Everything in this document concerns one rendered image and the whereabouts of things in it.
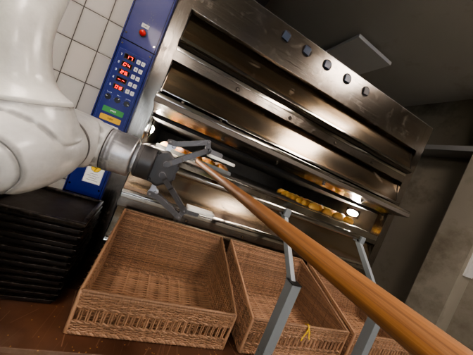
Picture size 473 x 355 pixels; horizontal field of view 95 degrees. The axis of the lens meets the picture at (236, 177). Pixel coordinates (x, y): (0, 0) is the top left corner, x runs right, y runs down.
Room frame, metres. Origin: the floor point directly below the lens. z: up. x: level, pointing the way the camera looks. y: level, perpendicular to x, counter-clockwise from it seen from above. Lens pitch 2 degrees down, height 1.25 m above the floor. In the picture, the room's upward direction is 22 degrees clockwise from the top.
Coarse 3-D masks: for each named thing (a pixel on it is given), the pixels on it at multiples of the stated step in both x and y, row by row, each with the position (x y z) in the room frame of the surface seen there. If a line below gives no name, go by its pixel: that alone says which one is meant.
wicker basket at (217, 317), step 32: (128, 224) 1.08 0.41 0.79; (160, 224) 1.14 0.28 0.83; (128, 256) 1.06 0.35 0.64; (160, 256) 1.12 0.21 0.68; (192, 256) 1.18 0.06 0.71; (224, 256) 1.11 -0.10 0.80; (96, 288) 0.85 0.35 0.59; (128, 288) 0.93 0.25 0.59; (160, 288) 1.01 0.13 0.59; (192, 288) 1.11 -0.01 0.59; (224, 288) 0.99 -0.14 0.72; (96, 320) 0.72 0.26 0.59; (128, 320) 0.77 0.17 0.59; (160, 320) 0.83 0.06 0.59; (192, 320) 0.77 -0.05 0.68; (224, 320) 0.81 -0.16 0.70
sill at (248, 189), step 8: (184, 168) 1.18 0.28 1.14; (192, 168) 1.19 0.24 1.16; (200, 168) 1.20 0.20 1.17; (208, 176) 1.22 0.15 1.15; (224, 176) 1.28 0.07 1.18; (240, 184) 1.28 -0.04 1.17; (248, 192) 1.31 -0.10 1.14; (256, 192) 1.32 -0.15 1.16; (264, 192) 1.34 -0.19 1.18; (272, 200) 1.36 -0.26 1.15; (280, 200) 1.38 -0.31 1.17; (296, 208) 1.43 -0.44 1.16; (304, 208) 1.44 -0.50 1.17; (312, 216) 1.47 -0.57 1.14; (320, 216) 1.49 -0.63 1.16; (328, 216) 1.58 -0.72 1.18; (336, 224) 1.54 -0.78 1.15; (344, 224) 1.57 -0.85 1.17; (360, 232) 1.62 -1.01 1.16; (368, 232) 1.65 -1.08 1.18; (376, 240) 1.68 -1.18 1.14
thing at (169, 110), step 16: (160, 112) 1.10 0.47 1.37; (176, 112) 1.01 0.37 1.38; (192, 128) 1.19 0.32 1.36; (208, 128) 1.08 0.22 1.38; (224, 128) 1.07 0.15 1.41; (240, 144) 1.18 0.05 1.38; (256, 144) 1.13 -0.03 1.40; (272, 160) 1.27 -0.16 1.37; (288, 160) 1.19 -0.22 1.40; (304, 176) 1.39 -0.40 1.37; (320, 176) 1.27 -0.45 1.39; (336, 192) 1.54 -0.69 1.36; (352, 192) 1.38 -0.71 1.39; (384, 208) 1.52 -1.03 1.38
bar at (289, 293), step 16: (192, 176) 0.82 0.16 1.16; (272, 208) 0.95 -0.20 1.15; (288, 208) 0.97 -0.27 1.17; (320, 224) 1.03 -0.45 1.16; (288, 256) 0.84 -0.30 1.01; (288, 272) 0.81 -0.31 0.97; (368, 272) 1.02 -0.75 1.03; (288, 288) 0.76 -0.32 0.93; (288, 304) 0.75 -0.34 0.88; (272, 320) 0.77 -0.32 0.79; (368, 320) 0.93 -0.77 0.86; (272, 336) 0.75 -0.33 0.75; (368, 336) 0.91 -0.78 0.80; (256, 352) 0.78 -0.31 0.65; (272, 352) 0.76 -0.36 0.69; (352, 352) 0.94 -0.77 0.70; (368, 352) 0.92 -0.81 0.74
